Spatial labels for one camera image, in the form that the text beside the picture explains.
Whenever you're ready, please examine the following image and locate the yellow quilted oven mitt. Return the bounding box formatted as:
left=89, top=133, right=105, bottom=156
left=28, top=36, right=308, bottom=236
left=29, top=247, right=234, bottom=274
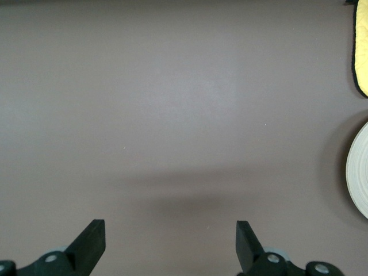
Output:
left=346, top=0, right=368, bottom=99

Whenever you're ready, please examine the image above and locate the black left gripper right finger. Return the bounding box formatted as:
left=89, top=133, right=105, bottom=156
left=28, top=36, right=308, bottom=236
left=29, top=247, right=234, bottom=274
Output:
left=236, top=220, right=344, bottom=276

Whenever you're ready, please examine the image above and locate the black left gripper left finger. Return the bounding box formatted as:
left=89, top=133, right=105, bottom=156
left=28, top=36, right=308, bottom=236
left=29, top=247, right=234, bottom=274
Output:
left=0, top=219, right=106, bottom=276

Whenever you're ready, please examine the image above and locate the round wooden plate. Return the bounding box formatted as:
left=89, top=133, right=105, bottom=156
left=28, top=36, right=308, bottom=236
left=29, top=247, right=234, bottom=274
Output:
left=346, top=120, right=368, bottom=219

